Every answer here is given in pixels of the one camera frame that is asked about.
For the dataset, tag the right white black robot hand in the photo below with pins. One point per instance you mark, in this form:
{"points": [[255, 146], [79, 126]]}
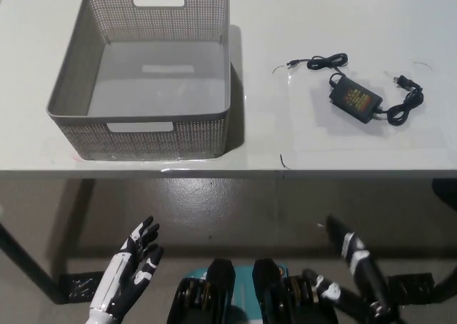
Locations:
{"points": [[371, 274]]}

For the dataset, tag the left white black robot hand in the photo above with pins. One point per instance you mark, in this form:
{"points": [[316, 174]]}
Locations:
{"points": [[130, 267]]}

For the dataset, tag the black floor foot plate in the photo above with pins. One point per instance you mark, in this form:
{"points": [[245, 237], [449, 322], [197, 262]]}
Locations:
{"points": [[76, 286], [410, 284]]}

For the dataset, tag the black table leg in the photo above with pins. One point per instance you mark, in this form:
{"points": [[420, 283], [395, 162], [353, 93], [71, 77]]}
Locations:
{"points": [[32, 263]]}

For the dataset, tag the black rounded object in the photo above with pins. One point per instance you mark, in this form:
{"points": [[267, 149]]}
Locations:
{"points": [[446, 190]]}

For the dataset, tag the clear plastic sheet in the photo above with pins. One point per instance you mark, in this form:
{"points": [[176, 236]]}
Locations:
{"points": [[307, 124]]}

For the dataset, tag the grey perforated plastic basket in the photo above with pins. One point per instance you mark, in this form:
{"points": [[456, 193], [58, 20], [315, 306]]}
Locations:
{"points": [[157, 81]]}

